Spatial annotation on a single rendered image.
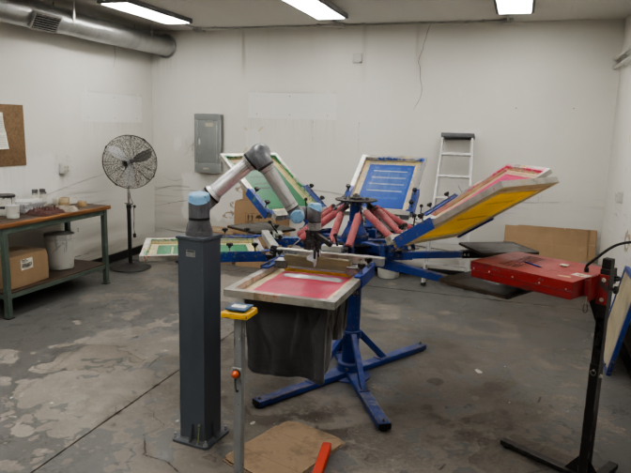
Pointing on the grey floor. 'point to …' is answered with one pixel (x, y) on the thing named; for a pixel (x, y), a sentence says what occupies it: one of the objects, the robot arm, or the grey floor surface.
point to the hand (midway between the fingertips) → (316, 264)
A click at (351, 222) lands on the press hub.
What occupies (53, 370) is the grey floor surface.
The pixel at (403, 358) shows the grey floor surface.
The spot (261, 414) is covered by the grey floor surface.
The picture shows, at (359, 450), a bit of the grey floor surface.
